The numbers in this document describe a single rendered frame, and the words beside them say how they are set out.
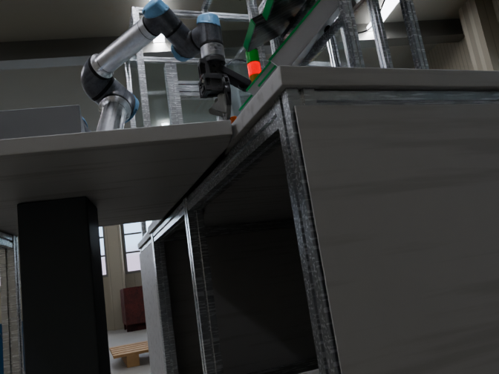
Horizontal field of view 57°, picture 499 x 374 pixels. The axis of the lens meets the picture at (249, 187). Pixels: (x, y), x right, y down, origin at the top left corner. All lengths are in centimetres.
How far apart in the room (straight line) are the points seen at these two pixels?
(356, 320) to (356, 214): 14
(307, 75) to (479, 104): 32
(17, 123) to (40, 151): 41
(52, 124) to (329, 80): 74
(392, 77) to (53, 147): 56
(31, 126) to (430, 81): 89
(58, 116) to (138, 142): 44
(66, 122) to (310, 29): 62
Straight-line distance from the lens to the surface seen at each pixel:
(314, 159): 64
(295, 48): 104
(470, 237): 77
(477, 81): 88
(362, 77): 73
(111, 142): 83
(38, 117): 124
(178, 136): 82
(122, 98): 176
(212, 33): 153
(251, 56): 179
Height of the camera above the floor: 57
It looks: 11 degrees up
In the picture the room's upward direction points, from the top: 9 degrees counter-clockwise
